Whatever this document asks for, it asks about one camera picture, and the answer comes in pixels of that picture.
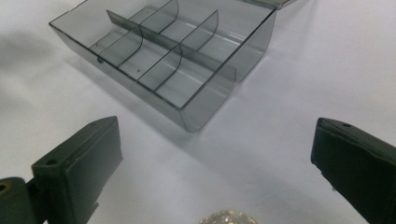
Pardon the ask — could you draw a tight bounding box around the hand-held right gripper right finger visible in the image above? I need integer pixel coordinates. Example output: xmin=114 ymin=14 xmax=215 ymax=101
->
xmin=310 ymin=117 xmax=396 ymax=224

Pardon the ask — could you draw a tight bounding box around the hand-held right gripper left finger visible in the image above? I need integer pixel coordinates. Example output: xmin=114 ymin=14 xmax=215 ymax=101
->
xmin=31 ymin=116 xmax=123 ymax=224

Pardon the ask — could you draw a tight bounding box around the clear grey compartment box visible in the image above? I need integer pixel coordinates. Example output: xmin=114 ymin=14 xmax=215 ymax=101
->
xmin=49 ymin=0 xmax=298 ymax=133

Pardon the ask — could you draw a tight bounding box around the beaded bracelet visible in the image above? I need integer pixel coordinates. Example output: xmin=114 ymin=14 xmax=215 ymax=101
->
xmin=198 ymin=209 xmax=260 ymax=224

